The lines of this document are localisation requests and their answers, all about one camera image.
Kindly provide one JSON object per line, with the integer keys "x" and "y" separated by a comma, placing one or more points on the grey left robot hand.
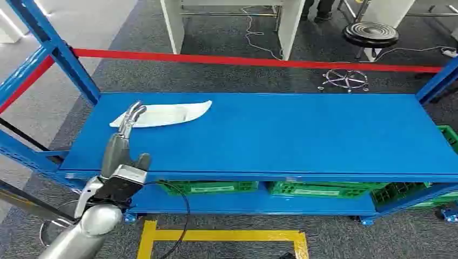
{"x": 114, "y": 153}

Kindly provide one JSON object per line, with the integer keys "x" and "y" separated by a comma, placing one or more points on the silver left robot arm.
{"x": 89, "y": 228}

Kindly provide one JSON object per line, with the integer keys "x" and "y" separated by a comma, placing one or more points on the thin black diagonal rod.
{"x": 25, "y": 135}

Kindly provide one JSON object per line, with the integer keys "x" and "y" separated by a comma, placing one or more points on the dark diagonal metal bar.
{"x": 28, "y": 203}

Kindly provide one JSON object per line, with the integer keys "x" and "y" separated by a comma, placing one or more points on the green plastic crate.
{"x": 393, "y": 195}
{"x": 450, "y": 137}
{"x": 211, "y": 188}
{"x": 322, "y": 191}

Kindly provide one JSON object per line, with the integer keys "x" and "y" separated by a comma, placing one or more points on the white table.
{"x": 173, "y": 28}
{"x": 390, "y": 10}

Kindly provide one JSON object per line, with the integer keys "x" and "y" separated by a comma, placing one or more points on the long red rack beam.
{"x": 250, "y": 60}

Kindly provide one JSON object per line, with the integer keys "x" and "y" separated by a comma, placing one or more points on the blue metal shelf rack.
{"x": 286, "y": 136}

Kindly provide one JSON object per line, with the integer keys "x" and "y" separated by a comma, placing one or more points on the black robot foot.
{"x": 287, "y": 256}

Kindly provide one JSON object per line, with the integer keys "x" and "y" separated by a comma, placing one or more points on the person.
{"x": 324, "y": 14}

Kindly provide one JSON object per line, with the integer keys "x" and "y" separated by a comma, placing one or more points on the black round stool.
{"x": 370, "y": 34}

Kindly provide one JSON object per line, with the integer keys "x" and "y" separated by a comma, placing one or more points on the white power strip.
{"x": 451, "y": 53}

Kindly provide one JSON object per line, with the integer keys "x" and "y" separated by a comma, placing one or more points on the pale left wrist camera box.
{"x": 125, "y": 175}

